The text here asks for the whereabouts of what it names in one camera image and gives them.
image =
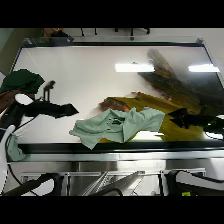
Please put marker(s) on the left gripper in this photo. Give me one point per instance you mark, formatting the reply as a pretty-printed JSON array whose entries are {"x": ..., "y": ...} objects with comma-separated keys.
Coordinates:
[{"x": 63, "y": 110}]

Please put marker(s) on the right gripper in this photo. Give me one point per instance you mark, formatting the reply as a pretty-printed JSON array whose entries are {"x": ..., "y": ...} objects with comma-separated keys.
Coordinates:
[{"x": 181, "y": 118}]

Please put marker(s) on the pale green polo shirt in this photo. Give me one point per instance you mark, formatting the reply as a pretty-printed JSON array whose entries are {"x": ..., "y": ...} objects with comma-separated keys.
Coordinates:
[{"x": 113, "y": 128}]

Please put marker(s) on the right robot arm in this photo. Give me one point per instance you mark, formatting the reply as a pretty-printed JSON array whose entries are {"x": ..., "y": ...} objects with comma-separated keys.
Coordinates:
[{"x": 213, "y": 126}]

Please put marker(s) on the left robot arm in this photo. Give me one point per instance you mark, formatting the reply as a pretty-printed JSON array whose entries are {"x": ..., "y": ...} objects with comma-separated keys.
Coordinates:
[{"x": 15, "y": 113}]

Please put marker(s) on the dark green garment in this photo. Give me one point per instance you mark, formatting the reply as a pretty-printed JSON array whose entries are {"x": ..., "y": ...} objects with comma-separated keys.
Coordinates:
[{"x": 21, "y": 81}]

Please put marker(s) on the brown garment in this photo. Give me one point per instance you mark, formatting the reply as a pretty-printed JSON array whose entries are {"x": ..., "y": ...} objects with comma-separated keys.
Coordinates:
[{"x": 6, "y": 100}]

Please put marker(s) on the pale green garment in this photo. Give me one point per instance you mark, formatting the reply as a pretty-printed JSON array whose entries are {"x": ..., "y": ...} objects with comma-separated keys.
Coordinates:
[{"x": 15, "y": 151}]

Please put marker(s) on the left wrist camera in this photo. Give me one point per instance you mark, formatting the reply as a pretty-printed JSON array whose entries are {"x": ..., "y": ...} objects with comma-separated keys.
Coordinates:
[{"x": 49, "y": 87}]

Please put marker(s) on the silver frame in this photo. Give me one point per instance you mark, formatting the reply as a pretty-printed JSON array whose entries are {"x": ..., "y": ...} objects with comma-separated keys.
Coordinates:
[{"x": 110, "y": 156}]

